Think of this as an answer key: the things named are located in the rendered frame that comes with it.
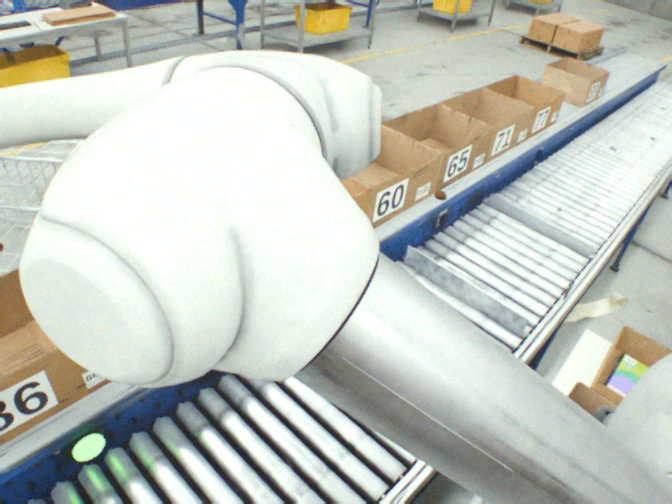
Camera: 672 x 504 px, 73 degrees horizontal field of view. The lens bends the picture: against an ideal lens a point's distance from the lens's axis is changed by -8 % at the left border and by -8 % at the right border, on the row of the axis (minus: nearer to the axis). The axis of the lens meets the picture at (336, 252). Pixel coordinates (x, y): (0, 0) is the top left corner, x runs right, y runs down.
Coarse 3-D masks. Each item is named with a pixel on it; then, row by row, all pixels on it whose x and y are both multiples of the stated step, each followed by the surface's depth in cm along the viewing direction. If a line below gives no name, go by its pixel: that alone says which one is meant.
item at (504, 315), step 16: (416, 256) 164; (432, 272) 162; (448, 272) 157; (448, 288) 159; (464, 288) 155; (480, 304) 152; (496, 304) 148; (496, 320) 150; (512, 320) 146; (528, 320) 142
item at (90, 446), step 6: (84, 438) 96; (90, 438) 97; (96, 438) 98; (102, 438) 100; (78, 444) 96; (84, 444) 96; (90, 444) 97; (96, 444) 98; (102, 444) 100; (78, 450) 95; (84, 450) 96; (90, 450) 98; (96, 450) 99; (78, 456) 96; (84, 456) 97; (90, 456) 99
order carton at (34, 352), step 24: (0, 288) 103; (0, 312) 106; (24, 312) 111; (0, 336) 109; (24, 336) 110; (0, 360) 104; (24, 360) 105; (48, 360) 88; (72, 360) 93; (0, 384) 82; (72, 384) 96; (96, 384) 101
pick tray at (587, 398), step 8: (576, 384) 119; (584, 384) 119; (576, 392) 121; (584, 392) 120; (592, 392) 118; (576, 400) 122; (584, 400) 121; (592, 400) 119; (600, 400) 117; (608, 400) 115; (584, 408) 122; (592, 408) 120; (616, 408) 115
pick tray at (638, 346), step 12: (624, 336) 139; (636, 336) 136; (612, 348) 130; (624, 348) 140; (636, 348) 138; (648, 348) 135; (660, 348) 132; (612, 360) 138; (648, 360) 136; (600, 372) 124; (600, 384) 120; (612, 396) 119
